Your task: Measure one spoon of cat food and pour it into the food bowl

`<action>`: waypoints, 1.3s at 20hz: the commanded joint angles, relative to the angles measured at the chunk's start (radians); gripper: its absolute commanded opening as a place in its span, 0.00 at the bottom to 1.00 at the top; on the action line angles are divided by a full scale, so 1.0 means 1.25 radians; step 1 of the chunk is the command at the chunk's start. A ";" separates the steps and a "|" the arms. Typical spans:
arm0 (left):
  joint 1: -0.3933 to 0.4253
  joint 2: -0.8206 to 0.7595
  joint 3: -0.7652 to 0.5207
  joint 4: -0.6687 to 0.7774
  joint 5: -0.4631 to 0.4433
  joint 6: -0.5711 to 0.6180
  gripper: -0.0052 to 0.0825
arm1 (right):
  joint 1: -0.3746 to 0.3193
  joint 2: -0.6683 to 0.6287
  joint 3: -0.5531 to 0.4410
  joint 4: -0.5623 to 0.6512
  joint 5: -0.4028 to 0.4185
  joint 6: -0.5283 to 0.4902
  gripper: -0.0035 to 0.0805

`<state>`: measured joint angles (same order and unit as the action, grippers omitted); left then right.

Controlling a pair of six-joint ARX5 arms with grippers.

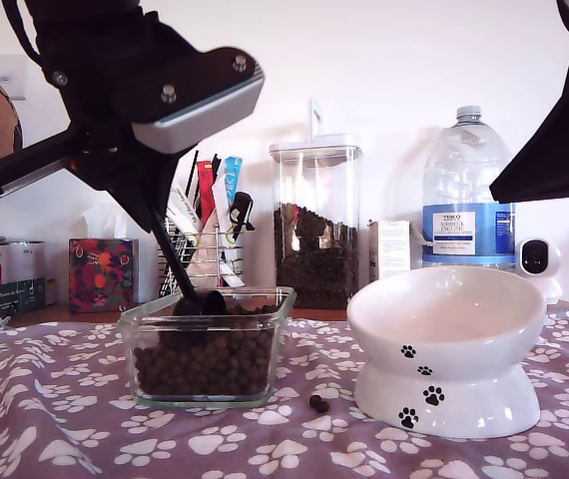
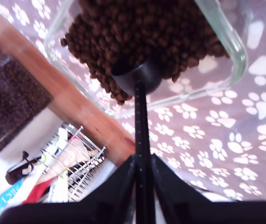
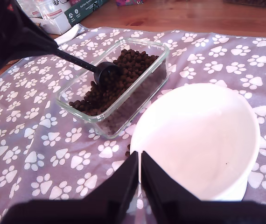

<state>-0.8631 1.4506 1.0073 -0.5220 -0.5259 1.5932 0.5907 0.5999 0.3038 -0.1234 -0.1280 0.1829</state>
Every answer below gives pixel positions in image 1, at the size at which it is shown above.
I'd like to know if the black plastic measuring spoon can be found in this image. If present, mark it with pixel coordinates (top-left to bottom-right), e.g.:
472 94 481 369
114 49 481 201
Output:
152 212 228 318

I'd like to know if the white paw print cat bowl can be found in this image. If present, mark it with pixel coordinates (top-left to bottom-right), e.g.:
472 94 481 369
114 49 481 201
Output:
346 265 548 440

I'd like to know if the white sachet with black text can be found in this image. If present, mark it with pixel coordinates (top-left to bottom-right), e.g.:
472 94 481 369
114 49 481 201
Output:
166 183 203 236

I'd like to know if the white paper tissue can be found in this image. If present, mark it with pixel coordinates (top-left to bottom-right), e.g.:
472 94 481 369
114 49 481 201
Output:
79 203 130 240

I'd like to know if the thin black stick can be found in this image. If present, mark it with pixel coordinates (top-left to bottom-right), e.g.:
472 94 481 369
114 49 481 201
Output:
184 151 202 211

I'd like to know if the red sachet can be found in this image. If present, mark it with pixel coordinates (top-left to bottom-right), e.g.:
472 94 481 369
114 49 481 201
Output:
197 159 218 229

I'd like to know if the plain white sachet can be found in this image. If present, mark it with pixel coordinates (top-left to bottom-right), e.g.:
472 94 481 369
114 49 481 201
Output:
213 173 233 236

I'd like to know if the light blue sachet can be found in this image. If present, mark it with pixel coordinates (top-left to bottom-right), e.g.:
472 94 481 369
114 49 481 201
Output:
223 157 245 201

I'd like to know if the floral tissue box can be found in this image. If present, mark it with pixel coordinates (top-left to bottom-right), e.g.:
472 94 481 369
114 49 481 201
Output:
68 238 140 314

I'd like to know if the small black clip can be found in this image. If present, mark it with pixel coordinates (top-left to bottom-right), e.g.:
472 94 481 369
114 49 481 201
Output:
229 192 258 241

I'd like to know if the beige pouch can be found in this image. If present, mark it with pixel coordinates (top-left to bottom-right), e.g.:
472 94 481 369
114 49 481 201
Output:
187 230 247 290

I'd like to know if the plain white tin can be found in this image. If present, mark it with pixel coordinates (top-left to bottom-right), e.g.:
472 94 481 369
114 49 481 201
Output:
8 240 47 283

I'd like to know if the large blue label water bottle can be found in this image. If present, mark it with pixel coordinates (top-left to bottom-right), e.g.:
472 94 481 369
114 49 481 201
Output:
421 105 517 274

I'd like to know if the square clear glass container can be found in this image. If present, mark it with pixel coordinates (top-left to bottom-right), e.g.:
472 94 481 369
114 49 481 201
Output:
117 285 298 409

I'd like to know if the dark green cardboard box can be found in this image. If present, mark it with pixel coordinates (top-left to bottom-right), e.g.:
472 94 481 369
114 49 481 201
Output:
0 276 48 325

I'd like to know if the tall clear canister white lid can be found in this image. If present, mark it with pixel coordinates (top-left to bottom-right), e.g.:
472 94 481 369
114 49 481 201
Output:
269 98 365 310

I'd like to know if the large brown kibble heap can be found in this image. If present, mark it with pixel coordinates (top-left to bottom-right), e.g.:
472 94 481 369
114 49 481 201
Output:
133 301 276 396

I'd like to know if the dark kibble store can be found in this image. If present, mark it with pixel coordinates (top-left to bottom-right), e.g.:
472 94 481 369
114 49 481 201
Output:
274 202 360 309

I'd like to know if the small white printed carton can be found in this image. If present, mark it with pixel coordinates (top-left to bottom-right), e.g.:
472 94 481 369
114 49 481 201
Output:
367 219 415 283

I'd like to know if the purple paw print cloth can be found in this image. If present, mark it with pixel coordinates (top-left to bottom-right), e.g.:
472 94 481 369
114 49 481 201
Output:
0 312 569 479

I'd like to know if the chrome wire holder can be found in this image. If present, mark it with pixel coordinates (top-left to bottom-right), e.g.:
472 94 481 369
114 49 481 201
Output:
157 219 247 300

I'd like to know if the small white round camera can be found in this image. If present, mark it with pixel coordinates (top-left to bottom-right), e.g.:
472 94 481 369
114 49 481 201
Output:
514 238 564 306

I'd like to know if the white wall switch plate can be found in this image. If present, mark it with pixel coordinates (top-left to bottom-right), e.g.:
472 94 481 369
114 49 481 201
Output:
0 53 30 103

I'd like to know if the black looping arm cable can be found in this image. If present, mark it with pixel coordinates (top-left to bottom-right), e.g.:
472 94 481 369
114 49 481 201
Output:
2 0 41 59

